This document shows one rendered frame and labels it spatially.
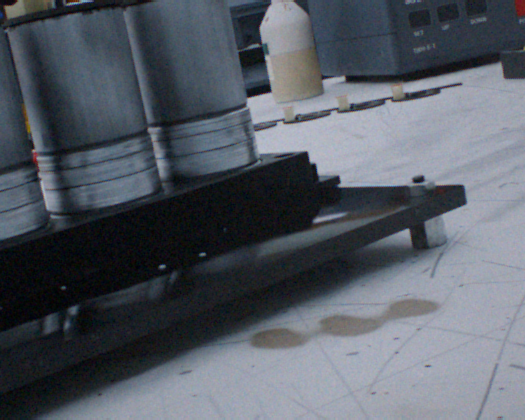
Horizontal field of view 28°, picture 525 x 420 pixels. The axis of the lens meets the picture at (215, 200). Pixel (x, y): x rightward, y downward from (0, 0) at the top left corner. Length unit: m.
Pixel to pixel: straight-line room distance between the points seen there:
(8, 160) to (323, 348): 0.07
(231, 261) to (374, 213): 0.03
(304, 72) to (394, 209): 0.47
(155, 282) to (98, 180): 0.04
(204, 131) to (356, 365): 0.09
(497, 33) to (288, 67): 0.13
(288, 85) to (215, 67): 0.45
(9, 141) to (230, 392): 0.07
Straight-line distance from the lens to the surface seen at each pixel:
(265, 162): 0.23
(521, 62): 0.53
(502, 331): 0.16
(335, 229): 0.20
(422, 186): 0.22
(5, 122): 0.20
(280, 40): 0.67
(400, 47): 0.64
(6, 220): 0.20
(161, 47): 0.23
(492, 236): 0.22
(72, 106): 0.21
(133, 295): 0.18
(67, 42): 0.21
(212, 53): 0.23
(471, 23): 0.66
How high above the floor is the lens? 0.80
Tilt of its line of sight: 9 degrees down
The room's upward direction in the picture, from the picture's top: 12 degrees counter-clockwise
